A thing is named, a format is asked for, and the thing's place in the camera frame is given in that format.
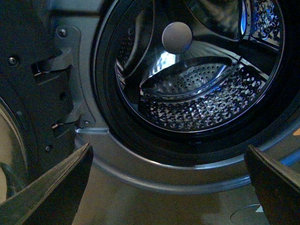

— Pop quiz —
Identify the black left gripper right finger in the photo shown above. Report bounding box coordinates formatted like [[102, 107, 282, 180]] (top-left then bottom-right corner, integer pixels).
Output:
[[244, 145, 300, 225]]

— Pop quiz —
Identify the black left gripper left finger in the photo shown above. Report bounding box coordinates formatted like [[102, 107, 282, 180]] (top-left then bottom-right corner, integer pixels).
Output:
[[0, 143, 93, 225]]

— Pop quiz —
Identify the washing machine door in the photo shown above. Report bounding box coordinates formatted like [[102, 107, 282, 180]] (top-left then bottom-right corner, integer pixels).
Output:
[[0, 0, 75, 202]]

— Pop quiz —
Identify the grey front-load washing machine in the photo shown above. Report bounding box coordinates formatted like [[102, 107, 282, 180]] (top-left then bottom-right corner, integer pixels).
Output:
[[49, 0, 300, 225]]

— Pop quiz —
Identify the steel washing machine drum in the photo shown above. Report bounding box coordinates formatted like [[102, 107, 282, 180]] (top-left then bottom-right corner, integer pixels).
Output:
[[115, 0, 285, 133]]

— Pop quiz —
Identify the orange warning sticker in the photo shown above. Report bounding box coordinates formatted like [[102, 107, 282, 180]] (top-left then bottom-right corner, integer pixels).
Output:
[[292, 128, 300, 137]]

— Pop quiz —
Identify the black rubber door gasket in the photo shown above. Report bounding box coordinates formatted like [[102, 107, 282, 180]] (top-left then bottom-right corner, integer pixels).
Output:
[[94, 0, 300, 166]]

